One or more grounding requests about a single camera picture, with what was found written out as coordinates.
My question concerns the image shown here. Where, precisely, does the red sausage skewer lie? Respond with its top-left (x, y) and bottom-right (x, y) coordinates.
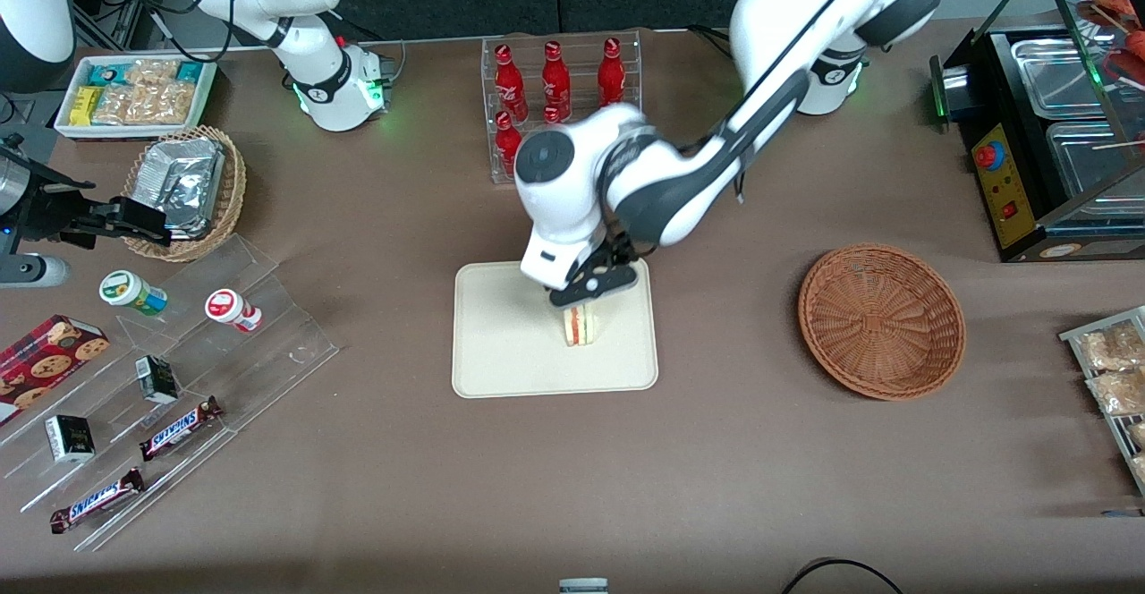
top-left (1107, 29), bottom-right (1145, 87)

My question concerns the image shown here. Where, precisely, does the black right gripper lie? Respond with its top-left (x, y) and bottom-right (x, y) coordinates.
top-left (0, 157), bottom-right (173, 250)

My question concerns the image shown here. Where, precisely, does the black device with green light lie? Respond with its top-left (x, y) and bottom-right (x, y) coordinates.
top-left (929, 55), bottom-right (978, 126)

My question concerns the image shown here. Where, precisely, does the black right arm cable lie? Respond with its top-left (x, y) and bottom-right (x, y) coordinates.
top-left (79, 0), bottom-right (247, 65)

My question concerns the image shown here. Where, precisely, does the stainless steel food pan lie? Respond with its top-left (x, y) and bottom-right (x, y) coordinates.
top-left (1011, 36), bottom-right (1124, 119)
top-left (1045, 120), bottom-right (1145, 215)

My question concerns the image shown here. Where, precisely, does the grey wire snack rack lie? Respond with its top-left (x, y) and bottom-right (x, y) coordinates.
top-left (1059, 305), bottom-right (1145, 497)

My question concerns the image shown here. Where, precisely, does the cream plastic serving tray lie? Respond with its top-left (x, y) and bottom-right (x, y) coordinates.
top-left (452, 255), bottom-right (659, 399)

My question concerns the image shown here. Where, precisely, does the clear acrylic bottle rack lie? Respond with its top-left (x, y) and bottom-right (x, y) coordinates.
top-left (481, 30), bottom-right (643, 185)

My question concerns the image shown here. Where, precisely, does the round brown wicker basket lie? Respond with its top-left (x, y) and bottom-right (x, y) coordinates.
top-left (798, 243), bottom-right (967, 401)

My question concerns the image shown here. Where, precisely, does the orange sausage skewer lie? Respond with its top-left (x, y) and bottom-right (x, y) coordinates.
top-left (1087, 0), bottom-right (1145, 33)

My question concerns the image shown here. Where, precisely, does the black floor cable loop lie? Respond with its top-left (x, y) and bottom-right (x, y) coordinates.
top-left (780, 557), bottom-right (904, 594)

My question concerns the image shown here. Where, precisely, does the red lid yoghurt cup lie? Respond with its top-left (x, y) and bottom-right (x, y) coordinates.
top-left (205, 288), bottom-right (264, 334)

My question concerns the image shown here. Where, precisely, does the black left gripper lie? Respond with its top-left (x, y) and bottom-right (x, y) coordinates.
top-left (548, 229), bottom-right (641, 310)

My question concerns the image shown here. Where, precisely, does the black hot food display case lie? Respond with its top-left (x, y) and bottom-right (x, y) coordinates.
top-left (962, 0), bottom-right (1145, 264)

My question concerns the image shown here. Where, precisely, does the small tan wicker basket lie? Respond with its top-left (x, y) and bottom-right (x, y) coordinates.
top-left (123, 125), bottom-right (248, 263)

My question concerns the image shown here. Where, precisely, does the clear bag of crackers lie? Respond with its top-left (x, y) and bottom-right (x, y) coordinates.
top-left (123, 58), bottom-right (182, 88)
top-left (92, 82), bottom-right (196, 126)

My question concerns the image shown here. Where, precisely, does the triangular sandwich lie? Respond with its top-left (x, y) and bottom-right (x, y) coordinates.
top-left (561, 301), bottom-right (599, 348)

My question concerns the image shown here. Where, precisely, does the white rectangular snack bin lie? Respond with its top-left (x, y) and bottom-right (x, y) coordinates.
top-left (54, 53), bottom-right (218, 141)

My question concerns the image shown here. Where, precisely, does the green lid yoghurt cup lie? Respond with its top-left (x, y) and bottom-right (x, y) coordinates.
top-left (98, 269), bottom-right (169, 318)

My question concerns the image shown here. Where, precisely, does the clear acrylic stepped stand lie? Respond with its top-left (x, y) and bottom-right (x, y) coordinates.
top-left (0, 234), bottom-right (341, 552)

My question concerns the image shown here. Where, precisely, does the brown Snickers bar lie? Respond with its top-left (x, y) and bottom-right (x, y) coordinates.
top-left (139, 395), bottom-right (225, 462)
top-left (49, 467), bottom-right (146, 535)

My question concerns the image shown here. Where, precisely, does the silver foil wrapped package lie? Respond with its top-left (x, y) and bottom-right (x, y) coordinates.
top-left (134, 137), bottom-right (225, 240)

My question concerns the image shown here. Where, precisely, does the small black carton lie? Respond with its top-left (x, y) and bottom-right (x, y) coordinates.
top-left (135, 355), bottom-right (181, 405)
top-left (45, 414), bottom-right (97, 464)

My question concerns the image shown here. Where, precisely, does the red plaid cookie box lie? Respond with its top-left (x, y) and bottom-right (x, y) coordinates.
top-left (0, 314), bottom-right (112, 428)

